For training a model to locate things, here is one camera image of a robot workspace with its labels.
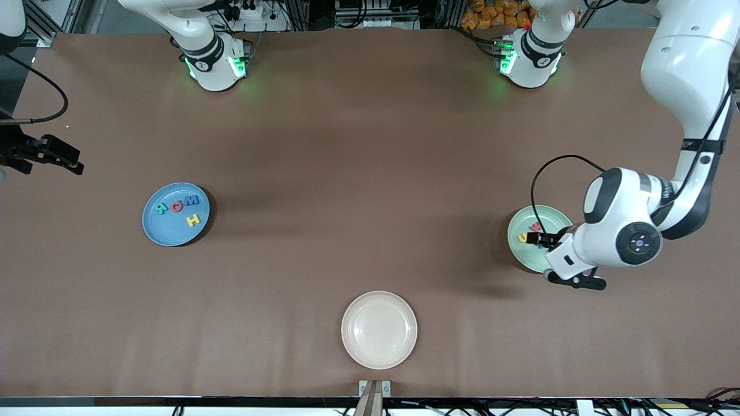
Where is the aluminium frame post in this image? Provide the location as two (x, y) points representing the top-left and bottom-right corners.
(26, 0), (79, 48)

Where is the cream plate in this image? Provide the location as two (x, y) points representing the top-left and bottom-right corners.
(341, 290), (418, 370)

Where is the brown table cover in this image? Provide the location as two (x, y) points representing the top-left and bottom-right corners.
(0, 28), (740, 399)

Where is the green plate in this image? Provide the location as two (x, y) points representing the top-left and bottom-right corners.
(507, 205), (574, 274)

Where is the orange packaged goods pile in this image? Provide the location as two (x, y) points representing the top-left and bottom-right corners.
(461, 0), (534, 31)

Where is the grey rack equipment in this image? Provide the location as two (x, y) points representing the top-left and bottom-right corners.
(334, 0), (421, 31)

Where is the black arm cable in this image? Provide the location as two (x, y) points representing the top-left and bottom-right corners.
(0, 54), (69, 125)
(531, 75), (740, 233)

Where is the blue plate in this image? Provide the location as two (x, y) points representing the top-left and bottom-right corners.
(142, 182), (211, 247)

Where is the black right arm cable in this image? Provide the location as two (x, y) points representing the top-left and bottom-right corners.
(0, 54), (69, 125)

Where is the white power strip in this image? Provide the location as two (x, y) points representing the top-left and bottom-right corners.
(223, 0), (290, 32)

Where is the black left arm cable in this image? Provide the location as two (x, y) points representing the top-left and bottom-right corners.
(531, 75), (740, 233)

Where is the metal bracket with beam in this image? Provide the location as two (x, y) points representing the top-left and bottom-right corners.
(354, 380), (392, 416)

